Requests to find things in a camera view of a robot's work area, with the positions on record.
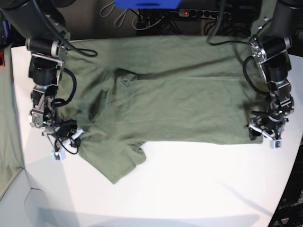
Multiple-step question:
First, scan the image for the white power strip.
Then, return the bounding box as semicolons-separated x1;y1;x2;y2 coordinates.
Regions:
178;9;219;19

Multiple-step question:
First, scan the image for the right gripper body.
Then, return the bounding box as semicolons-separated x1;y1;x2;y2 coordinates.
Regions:
42;120;84;154

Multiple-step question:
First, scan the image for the green t-shirt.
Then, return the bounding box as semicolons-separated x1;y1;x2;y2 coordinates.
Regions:
54;35;292;185

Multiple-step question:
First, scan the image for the red device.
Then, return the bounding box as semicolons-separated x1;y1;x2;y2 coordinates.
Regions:
0;51;5;68

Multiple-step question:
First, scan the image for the blue box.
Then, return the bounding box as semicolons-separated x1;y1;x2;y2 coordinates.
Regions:
115;0;181;9

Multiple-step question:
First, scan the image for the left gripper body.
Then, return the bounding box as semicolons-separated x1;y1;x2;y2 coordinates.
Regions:
246;110;289;141

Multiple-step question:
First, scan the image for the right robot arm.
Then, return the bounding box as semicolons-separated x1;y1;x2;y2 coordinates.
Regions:
0;0;98;159

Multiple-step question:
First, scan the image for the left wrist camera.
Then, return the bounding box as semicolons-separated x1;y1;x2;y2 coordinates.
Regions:
269;139;282;149

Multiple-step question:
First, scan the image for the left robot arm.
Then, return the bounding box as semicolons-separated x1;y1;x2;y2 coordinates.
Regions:
242;0;303;143

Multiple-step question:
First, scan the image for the green cloth at left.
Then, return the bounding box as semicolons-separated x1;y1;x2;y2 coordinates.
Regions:
0;47;25;198

